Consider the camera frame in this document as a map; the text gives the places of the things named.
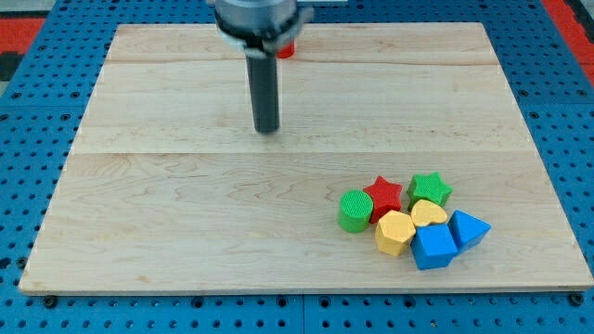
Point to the yellow pentagon block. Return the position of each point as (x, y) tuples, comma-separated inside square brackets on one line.
[(394, 233)]

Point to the light wooden board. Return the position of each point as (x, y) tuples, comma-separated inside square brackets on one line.
[(168, 190)]

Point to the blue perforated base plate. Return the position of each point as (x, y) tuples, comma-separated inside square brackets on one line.
[(45, 100)]

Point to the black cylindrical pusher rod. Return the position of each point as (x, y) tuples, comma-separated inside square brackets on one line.
[(262, 69)]

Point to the blue cube block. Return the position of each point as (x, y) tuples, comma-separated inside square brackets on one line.
[(433, 247)]

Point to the green star block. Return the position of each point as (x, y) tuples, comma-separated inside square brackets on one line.
[(429, 187)]

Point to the red circle block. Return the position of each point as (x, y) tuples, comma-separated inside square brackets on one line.
[(287, 50)]

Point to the yellow heart block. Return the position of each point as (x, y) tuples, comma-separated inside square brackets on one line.
[(425, 212)]

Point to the red star block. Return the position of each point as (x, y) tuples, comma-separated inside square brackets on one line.
[(385, 196)]

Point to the blue triangle block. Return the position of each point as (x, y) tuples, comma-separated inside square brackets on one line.
[(466, 230)]

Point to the green circle block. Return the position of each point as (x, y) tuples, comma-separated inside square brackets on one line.
[(355, 209)]

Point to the grey robot arm flange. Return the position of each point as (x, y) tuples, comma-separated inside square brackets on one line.
[(260, 28)]

